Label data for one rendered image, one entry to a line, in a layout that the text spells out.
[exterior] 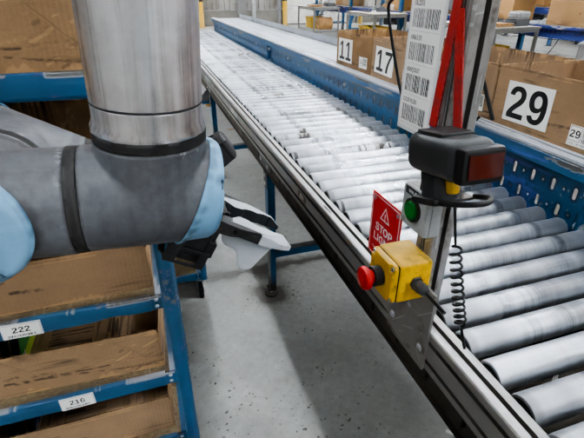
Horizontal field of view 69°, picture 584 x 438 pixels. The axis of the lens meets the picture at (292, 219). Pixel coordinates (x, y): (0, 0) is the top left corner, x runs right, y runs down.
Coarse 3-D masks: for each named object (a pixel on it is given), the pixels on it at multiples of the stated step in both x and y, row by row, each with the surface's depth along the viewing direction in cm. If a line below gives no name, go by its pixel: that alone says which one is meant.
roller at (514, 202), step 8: (496, 200) 113; (504, 200) 113; (512, 200) 113; (520, 200) 114; (464, 208) 109; (472, 208) 110; (480, 208) 110; (488, 208) 111; (496, 208) 111; (504, 208) 112; (512, 208) 113; (520, 208) 113; (456, 216) 108; (464, 216) 108; (472, 216) 109; (360, 224) 102; (368, 224) 102; (360, 232) 102; (368, 232) 101
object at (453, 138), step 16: (432, 128) 56; (448, 128) 55; (416, 144) 55; (432, 144) 52; (448, 144) 50; (464, 144) 49; (480, 144) 49; (496, 144) 49; (416, 160) 55; (432, 160) 52; (448, 160) 49; (464, 160) 47; (480, 160) 48; (496, 160) 48; (432, 176) 55; (448, 176) 50; (464, 176) 48; (480, 176) 48; (496, 176) 49; (432, 192) 56; (448, 192) 54
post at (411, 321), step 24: (480, 0) 50; (480, 24) 52; (480, 48) 54; (480, 72) 55; (480, 96) 57; (432, 240) 66; (432, 288) 72; (408, 312) 75; (432, 312) 68; (408, 336) 76
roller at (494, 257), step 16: (528, 240) 96; (544, 240) 95; (560, 240) 96; (576, 240) 96; (448, 256) 90; (464, 256) 89; (480, 256) 90; (496, 256) 90; (512, 256) 91; (528, 256) 93; (544, 256) 94; (448, 272) 87; (464, 272) 88
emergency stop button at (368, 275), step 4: (360, 268) 68; (364, 268) 67; (360, 272) 67; (364, 272) 66; (368, 272) 66; (372, 272) 67; (356, 276) 69; (360, 276) 67; (364, 276) 66; (368, 276) 66; (372, 276) 67; (360, 280) 67; (364, 280) 66; (368, 280) 66; (372, 280) 66; (360, 284) 68; (364, 284) 66; (368, 284) 66; (372, 284) 66; (364, 288) 67; (368, 288) 67
